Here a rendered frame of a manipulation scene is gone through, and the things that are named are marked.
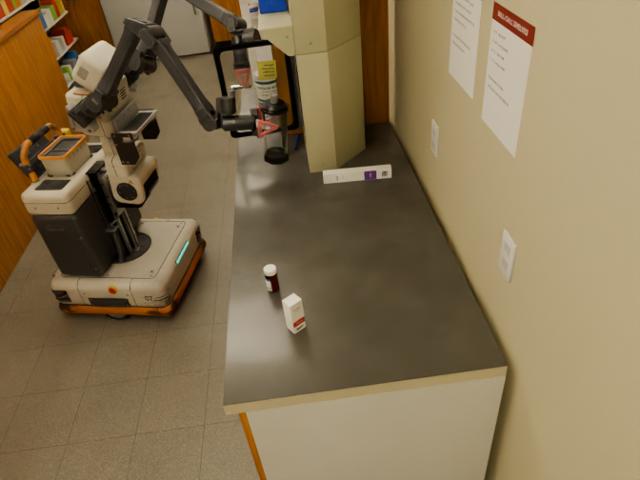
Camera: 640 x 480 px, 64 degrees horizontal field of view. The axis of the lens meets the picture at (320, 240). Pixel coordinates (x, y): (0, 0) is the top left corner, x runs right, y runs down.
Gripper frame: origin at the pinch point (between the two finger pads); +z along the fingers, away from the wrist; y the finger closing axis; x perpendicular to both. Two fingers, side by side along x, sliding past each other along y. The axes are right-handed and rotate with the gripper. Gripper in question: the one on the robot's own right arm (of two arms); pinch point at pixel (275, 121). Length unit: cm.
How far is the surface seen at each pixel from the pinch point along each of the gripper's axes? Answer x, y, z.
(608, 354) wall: -19, -131, 54
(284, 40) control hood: -30.9, -2.6, 4.9
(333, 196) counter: 19.9, -23.7, 20.1
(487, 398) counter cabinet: 27, -108, 51
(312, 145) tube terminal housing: 8.9, -3.9, 14.0
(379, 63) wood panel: -8, 34, 46
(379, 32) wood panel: -21, 34, 45
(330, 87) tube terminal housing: -13.8, -2.8, 20.9
